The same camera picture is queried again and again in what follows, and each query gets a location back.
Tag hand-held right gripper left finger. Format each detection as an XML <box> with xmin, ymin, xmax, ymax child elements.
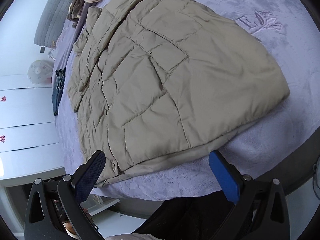
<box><xmin>24</xmin><ymin>150</ymin><xmax>107</xmax><ymax>240</ymax></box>

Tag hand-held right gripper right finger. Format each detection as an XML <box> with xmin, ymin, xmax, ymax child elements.
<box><xmin>209</xmin><ymin>150</ymin><xmax>292</xmax><ymax>240</ymax></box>

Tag beige puffer jacket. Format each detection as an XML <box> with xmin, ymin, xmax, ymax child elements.
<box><xmin>67</xmin><ymin>0</ymin><xmax>290</xmax><ymax>188</ymax></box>

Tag person's dark trousers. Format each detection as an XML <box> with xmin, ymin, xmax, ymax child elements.
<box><xmin>135</xmin><ymin>192</ymin><xmax>253</xmax><ymax>240</ymax></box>

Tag folded blue jeans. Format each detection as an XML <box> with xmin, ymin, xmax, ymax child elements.
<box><xmin>51</xmin><ymin>67</ymin><xmax>67</xmax><ymax>116</ymax></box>

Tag white wardrobe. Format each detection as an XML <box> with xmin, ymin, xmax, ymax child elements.
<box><xmin>0</xmin><ymin>74</ymin><xmax>67</xmax><ymax>180</ymax></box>

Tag plastic covered white fan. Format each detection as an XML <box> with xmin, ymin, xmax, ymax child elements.
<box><xmin>27</xmin><ymin>60</ymin><xmax>53</xmax><ymax>84</ymax></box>

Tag grey purple throw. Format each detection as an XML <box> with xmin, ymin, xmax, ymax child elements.
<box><xmin>75</xmin><ymin>0</ymin><xmax>99</xmax><ymax>34</ymax></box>

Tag grey quilted headboard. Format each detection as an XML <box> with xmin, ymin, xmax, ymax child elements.
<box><xmin>34</xmin><ymin>0</ymin><xmax>73</xmax><ymax>53</ymax></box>

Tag brown fuzzy garment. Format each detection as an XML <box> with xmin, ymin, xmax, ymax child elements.
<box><xmin>66</xmin><ymin>0</ymin><xmax>100</xmax><ymax>28</ymax></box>

